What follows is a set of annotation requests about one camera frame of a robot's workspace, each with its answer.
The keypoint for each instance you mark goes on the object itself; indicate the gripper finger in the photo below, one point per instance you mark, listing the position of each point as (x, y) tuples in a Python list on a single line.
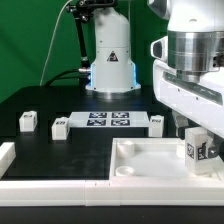
[(181, 123), (215, 145)]

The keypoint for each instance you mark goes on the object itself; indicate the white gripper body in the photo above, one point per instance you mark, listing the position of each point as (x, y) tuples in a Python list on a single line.
[(202, 103)]

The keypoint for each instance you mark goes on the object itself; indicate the white square tabletop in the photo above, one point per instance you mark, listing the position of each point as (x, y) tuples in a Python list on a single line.
[(159, 161)]

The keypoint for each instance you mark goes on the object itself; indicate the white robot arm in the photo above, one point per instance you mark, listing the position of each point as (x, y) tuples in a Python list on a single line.
[(188, 68)]

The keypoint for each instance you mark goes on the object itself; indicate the white marker sheet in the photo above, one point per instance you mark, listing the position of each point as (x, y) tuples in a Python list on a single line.
[(109, 119)]

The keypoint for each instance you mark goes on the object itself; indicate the white U-shaped fence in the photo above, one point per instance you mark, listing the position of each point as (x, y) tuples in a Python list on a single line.
[(98, 192)]

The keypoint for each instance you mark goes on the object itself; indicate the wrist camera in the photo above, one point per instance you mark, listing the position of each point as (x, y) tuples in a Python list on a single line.
[(159, 49)]

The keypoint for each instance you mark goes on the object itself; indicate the black camera stand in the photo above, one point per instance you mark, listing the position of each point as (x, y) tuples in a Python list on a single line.
[(82, 12)]

